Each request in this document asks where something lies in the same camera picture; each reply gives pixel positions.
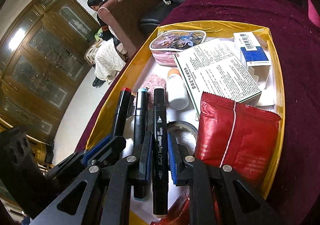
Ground black marker beige cap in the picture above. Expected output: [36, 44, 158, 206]
[152, 87, 169, 218]

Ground black tape roll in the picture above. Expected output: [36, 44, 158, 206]
[167, 120, 198, 155]

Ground black marker teal cap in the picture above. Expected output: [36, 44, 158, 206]
[133, 88, 149, 199]

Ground red foil packet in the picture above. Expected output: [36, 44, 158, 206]
[195, 92, 281, 187]

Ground white pill bottle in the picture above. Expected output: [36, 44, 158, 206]
[167, 68, 189, 111]

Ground yellow gold tray box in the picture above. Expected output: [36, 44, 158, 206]
[85, 20, 286, 225]

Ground pink knitted scrunchie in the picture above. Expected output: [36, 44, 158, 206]
[142, 74, 166, 109]

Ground large white medicine box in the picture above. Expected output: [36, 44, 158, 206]
[174, 38, 261, 117]

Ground wooden cabinet doors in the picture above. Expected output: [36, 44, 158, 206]
[1, 0, 99, 145]

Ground maroon velvet table cloth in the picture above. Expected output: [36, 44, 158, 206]
[75, 0, 320, 225]

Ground pink transparent pencil pouch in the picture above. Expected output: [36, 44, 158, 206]
[149, 30, 207, 66]

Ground blue white medicine box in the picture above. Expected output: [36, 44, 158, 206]
[233, 32, 272, 90]

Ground brown fabric armchair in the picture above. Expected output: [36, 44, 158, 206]
[99, 0, 161, 58]

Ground seated person in black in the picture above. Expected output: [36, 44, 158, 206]
[87, 0, 117, 87]

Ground pink knitted water bottle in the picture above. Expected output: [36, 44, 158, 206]
[308, 0, 320, 27]

